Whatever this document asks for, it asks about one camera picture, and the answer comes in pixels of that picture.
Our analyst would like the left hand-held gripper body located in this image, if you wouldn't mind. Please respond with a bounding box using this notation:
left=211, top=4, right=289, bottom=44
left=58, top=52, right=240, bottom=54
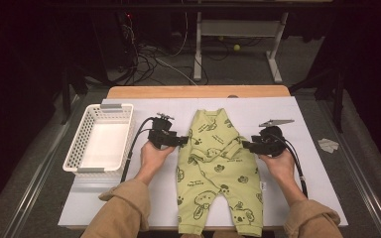
left=148, top=113, right=179, bottom=150

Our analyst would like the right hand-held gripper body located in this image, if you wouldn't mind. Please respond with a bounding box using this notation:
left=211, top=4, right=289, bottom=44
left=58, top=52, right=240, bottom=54
left=251, top=119, right=296, bottom=157

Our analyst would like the green printed baby romper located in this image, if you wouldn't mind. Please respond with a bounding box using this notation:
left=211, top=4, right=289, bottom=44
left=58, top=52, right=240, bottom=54
left=176, top=107, right=266, bottom=238

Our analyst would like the white perforated plastic basket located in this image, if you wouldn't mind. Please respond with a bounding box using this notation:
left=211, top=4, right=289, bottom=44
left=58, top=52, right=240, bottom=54
left=62, top=102, right=135, bottom=177

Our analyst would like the person's left hand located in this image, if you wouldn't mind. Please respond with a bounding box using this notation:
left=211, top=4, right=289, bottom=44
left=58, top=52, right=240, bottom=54
left=135, top=142, right=177, bottom=184

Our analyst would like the person's right hand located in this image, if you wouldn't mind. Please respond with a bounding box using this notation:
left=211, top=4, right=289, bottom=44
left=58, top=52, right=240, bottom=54
left=260, top=149, right=301, bottom=196

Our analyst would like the white board sheet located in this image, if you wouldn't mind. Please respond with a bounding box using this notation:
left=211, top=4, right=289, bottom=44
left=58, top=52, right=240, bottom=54
left=58, top=96, right=349, bottom=229

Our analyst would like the crumpled white paper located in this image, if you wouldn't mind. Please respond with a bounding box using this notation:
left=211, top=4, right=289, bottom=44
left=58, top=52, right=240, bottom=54
left=317, top=137, right=340, bottom=154

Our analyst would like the black metal stand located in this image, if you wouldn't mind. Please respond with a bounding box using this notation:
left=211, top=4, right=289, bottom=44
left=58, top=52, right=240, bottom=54
left=289, top=62, right=347, bottom=134

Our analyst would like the person's leg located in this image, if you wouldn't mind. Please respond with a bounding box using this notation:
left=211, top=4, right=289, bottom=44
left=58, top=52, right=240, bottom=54
left=212, top=230, right=242, bottom=238

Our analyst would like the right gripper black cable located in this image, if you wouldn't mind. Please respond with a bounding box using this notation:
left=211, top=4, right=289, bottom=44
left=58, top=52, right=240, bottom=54
left=271, top=132, right=310, bottom=199

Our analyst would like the white cable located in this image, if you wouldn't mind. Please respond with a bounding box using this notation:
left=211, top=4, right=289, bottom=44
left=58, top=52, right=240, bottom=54
left=154, top=58, right=198, bottom=87

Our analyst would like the bundle of black cables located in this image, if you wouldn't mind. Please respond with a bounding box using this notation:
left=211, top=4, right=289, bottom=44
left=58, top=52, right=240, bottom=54
left=117, top=13, right=210, bottom=86

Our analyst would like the metal floor rail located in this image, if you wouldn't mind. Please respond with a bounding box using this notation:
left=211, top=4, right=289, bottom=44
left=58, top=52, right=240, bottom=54
left=317, top=98, right=381, bottom=238
left=3, top=93, right=80, bottom=238

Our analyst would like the white desk frame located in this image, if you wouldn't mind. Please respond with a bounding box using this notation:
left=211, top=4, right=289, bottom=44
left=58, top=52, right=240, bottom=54
left=192, top=11, right=291, bottom=84

